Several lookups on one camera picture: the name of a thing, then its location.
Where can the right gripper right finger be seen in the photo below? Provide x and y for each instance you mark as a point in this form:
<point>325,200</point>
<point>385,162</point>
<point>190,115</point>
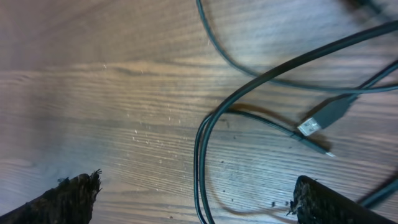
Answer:
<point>314,203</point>

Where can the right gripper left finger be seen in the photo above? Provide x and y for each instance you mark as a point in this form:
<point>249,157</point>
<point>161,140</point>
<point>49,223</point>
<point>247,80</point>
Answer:
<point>71,202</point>

